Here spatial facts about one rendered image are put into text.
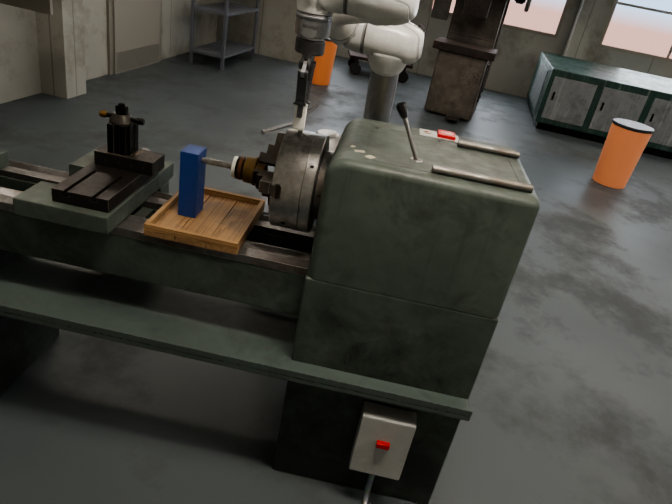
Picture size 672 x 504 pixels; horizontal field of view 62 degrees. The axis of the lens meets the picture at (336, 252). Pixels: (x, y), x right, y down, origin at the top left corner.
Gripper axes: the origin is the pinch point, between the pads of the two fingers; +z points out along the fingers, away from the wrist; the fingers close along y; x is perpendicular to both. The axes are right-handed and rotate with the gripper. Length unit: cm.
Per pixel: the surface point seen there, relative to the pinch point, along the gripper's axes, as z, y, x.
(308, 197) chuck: 24.5, -4.3, 5.2
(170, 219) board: 46, -12, -39
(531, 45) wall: 64, -859, 231
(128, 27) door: 93, -509, -289
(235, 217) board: 46, -23, -21
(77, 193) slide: 37, 0, -64
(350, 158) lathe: 8.7, -0.5, 15.3
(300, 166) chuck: 16.8, -7.5, 1.1
